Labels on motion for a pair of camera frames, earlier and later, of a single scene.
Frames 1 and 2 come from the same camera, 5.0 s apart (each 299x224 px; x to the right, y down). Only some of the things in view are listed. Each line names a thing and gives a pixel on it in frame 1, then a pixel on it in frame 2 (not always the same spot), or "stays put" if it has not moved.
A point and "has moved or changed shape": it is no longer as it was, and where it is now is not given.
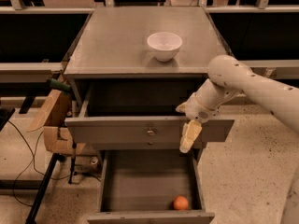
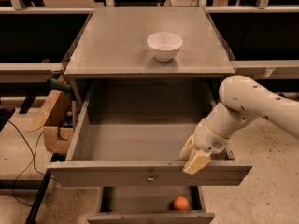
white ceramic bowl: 164,45 stays put
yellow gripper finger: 191,131 to 198,161
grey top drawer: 135,112 has moved or changed shape
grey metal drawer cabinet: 128,71 stays put
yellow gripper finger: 182,107 to 187,149
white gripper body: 196,110 to 207,139
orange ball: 180,203 stays put
